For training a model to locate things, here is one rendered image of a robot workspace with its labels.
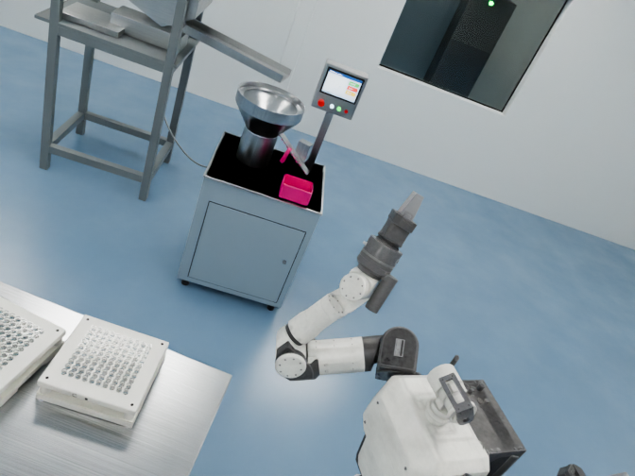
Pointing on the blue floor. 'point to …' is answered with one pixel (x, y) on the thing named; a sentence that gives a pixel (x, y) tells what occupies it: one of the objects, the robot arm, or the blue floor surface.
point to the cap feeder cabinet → (249, 227)
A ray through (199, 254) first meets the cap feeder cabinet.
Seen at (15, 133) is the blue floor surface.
